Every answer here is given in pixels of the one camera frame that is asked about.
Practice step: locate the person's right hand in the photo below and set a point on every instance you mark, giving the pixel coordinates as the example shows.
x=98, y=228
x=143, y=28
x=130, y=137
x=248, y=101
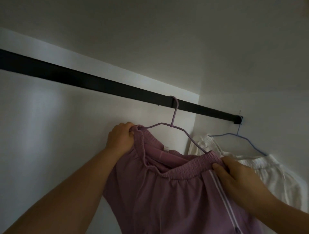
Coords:
x=237, y=179

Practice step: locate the person's left hand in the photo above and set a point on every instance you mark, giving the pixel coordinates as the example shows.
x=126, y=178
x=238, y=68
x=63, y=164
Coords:
x=118, y=139

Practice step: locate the person's left fingers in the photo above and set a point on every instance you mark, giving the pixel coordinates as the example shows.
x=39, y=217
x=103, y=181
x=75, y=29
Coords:
x=129, y=126

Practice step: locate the person's right thumb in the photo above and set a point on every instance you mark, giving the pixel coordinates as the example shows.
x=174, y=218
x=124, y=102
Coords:
x=219, y=171

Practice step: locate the purple pants with white stripes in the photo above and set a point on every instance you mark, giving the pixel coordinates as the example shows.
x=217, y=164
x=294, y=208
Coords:
x=169, y=192

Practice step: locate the person's right forearm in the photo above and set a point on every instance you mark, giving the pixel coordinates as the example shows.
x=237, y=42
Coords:
x=283, y=214

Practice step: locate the person's left forearm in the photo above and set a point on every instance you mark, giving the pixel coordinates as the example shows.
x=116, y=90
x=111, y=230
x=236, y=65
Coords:
x=60, y=192

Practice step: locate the black closet rod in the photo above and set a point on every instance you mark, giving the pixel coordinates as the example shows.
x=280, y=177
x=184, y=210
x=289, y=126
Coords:
x=101, y=83

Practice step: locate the white garment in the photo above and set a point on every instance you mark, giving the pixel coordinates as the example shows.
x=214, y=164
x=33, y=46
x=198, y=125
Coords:
x=272, y=173

